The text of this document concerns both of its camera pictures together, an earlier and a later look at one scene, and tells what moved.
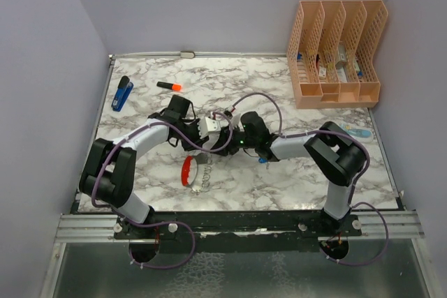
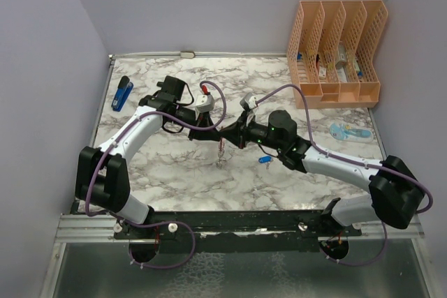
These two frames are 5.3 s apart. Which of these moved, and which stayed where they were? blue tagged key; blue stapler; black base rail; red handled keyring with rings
Moved: red handled keyring with rings
Stayed: blue tagged key; blue stapler; black base rail
